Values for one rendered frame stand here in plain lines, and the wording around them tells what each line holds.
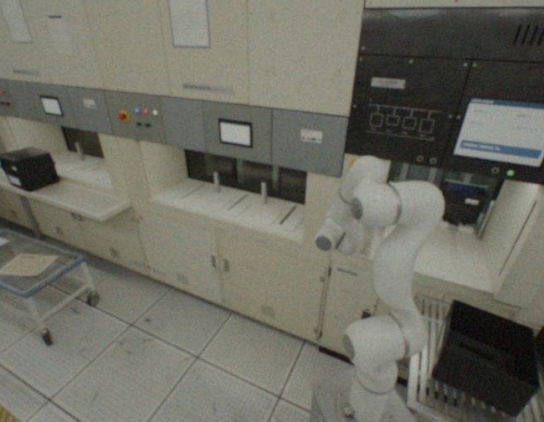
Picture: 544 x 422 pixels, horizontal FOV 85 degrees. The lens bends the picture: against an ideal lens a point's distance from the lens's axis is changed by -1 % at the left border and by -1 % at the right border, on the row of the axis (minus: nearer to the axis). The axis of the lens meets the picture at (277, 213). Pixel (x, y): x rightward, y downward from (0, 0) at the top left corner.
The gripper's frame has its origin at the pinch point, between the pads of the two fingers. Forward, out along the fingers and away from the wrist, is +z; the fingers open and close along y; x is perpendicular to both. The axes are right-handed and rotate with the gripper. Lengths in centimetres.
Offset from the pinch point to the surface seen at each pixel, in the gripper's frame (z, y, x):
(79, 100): 11, -181, 28
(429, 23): 13, 18, 71
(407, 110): 12.4, 16.5, 41.2
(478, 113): 12, 41, 43
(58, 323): -50, -186, -120
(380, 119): 12.4, 6.9, 36.8
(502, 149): 12, 52, 31
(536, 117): 12, 58, 43
